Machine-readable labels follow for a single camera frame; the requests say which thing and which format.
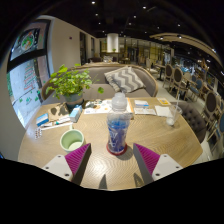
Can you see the green potted plant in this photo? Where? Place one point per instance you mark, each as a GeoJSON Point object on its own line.
{"type": "Point", "coordinates": [68, 81]}

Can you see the printed white paper sheets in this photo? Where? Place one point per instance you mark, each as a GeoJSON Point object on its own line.
{"type": "Point", "coordinates": [98, 107]}

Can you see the clear bottle with blue label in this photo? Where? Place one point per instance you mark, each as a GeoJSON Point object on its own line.
{"type": "Point", "coordinates": [117, 133]}

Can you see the group of ceiling lights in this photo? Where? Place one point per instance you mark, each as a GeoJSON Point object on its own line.
{"type": "Point", "coordinates": [144, 7]}

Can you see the flat round red coaster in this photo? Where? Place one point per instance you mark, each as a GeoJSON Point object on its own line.
{"type": "Point", "coordinates": [109, 151]}

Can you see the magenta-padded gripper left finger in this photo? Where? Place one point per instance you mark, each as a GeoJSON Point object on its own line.
{"type": "Point", "coordinates": [77, 156]}

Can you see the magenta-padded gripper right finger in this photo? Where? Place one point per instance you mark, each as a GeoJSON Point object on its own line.
{"type": "Point", "coordinates": [147, 157]}

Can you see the grey curved sofa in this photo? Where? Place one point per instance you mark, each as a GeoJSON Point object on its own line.
{"type": "Point", "coordinates": [96, 75]}

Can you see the white blue leaflets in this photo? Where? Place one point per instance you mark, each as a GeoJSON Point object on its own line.
{"type": "Point", "coordinates": [144, 108]}

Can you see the grey tufted chair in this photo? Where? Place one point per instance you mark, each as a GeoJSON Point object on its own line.
{"type": "Point", "coordinates": [191, 120]}

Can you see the pill blister pack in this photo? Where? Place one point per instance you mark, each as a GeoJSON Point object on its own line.
{"type": "Point", "coordinates": [38, 133]}

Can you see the clear plastic cup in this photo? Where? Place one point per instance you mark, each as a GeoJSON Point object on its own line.
{"type": "Point", "coordinates": [173, 116]}

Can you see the window with festive stickers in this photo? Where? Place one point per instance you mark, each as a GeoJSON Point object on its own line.
{"type": "Point", "coordinates": [28, 76]}

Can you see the white paper napkin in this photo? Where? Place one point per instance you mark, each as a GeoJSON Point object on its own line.
{"type": "Point", "coordinates": [161, 111]}

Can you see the small blue white box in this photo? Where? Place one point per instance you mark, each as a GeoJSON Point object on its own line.
{"type": "Point", "coordinates": [42, 119]}

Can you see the white cylindrical pendant lamp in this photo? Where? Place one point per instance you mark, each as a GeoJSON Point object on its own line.
{"type": "Point", "coordinates": [112, 42]}

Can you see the small light blue carton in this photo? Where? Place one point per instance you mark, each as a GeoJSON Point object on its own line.
{"type": "Point", "coordinates": [75, 113]}

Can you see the white rectangular box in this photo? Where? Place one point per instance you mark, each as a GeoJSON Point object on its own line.
{"type": "Point", "coordinates": [130, 108]}

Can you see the group of dining chairs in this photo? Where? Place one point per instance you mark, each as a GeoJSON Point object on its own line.
{"type": "Point", "coordinates": [210, 103]}

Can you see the pale green mug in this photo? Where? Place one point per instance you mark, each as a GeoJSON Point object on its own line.
{"type": "Point", "coordinates": [71, 140]}

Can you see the grey white chevron cushion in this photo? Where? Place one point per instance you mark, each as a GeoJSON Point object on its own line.
{"type": "Point", "coordinates": [125, 79]}

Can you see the yellow booklet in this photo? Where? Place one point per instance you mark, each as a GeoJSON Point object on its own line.
{"type": "Point", "coordinates": [163, 101]}

